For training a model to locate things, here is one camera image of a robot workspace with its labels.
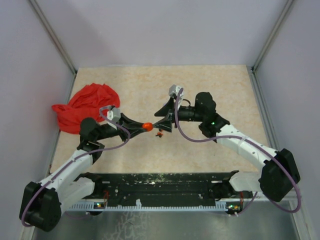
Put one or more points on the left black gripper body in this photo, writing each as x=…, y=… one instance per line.
x=109, y=131

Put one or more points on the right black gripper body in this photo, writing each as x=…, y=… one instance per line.
x=189, y=114

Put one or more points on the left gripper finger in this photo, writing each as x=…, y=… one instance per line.
x=126, y=122
x=131, y=132

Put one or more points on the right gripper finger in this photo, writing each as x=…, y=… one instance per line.
x=169, y=106
x=166, y=123

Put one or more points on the orange round case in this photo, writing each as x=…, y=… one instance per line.
x=148, y=126

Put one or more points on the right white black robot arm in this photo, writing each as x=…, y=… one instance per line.
x=277, y=170

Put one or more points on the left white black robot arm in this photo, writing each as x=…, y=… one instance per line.
x=44, y=202

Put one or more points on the red crumpled cloth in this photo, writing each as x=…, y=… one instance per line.
x=86, y=103

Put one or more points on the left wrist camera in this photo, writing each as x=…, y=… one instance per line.
x=113, y=114

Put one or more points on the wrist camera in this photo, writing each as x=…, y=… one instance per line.
x=113, y=114
x=174, y=90

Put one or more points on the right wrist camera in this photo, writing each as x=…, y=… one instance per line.
x=174, y=90

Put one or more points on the aluminium rail right side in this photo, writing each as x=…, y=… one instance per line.
x=263, y=110

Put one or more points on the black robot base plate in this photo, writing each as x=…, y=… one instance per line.
x=163, y=189

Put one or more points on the left aluminium frame post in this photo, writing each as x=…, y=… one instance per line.
x=52, y=36

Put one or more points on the aluminium frame post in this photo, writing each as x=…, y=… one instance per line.
x=52, y=36
x=285, y=12

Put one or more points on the right aluminium frame post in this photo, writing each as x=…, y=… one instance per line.
x=285, y=12

